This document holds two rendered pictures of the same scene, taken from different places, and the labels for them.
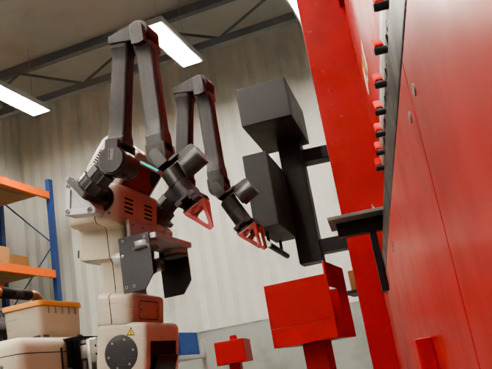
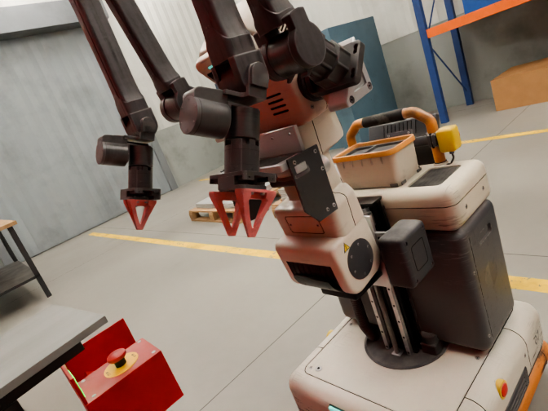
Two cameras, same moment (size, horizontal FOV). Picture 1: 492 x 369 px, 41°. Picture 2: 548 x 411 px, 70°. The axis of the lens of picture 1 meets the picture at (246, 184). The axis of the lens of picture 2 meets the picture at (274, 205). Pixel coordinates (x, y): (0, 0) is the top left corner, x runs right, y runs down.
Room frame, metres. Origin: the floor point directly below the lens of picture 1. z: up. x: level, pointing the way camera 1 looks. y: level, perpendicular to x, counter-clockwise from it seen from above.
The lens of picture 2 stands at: (2.49, -0.47, 1.18)
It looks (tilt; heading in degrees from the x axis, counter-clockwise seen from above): 15 degrees down; 125
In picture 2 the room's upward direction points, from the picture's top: 21 degrees counter-clockwise
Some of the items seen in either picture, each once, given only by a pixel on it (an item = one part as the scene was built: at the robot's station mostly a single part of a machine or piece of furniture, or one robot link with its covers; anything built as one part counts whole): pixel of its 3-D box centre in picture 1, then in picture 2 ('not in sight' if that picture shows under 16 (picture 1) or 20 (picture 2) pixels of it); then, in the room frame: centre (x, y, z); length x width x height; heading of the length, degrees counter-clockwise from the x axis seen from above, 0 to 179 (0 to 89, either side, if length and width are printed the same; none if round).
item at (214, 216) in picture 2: not in sight; (236, 202); (-0.67, 3.27, 0.07); 1.20 x 0.82 x 0.14; 160
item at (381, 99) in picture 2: not in sight; (298, 102); (-0.83, 6.12, 0.87); 3.00 x 1.35 x 1.75; 163
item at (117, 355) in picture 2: not in sight; (118, 360); (1.73, -0.11, 0.79); 0.04 x 0.04 x 0.04
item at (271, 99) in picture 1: (285, 177); not in sight; (3.21, -0.20, 1.52); 0.51 x 0.25 x 0.85; 167
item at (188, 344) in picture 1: (161, 349); not in sight; (5.45, 0.90, 0.92); 0.50 x 0.36 x 0.18; 73
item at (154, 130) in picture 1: (152, 96); (107, 50); (1.71, 0.22, 1.40); 0.11 x 0.06 x 0.43; 163
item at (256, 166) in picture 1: (271, 199); not in sight; (3.18, -0.11, 1.42); 0.45 x 0.12 x 0.36; 167
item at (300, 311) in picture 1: (310, 306); (116, 372); (1.68, -0.11, 0.75); 0.20 x 0.16 x 0.18; 162
